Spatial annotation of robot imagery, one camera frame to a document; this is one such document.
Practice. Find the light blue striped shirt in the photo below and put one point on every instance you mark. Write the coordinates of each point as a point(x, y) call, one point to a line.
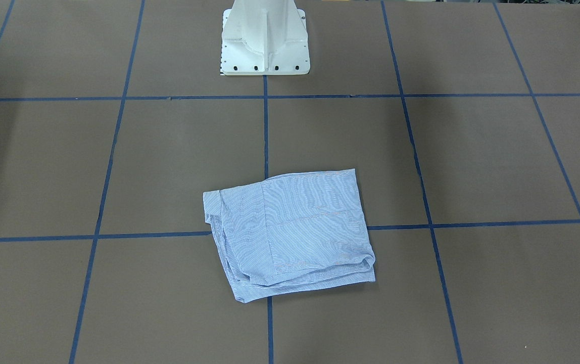
point(296, 232)

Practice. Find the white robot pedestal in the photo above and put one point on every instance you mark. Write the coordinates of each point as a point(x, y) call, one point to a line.
point(264, 38)

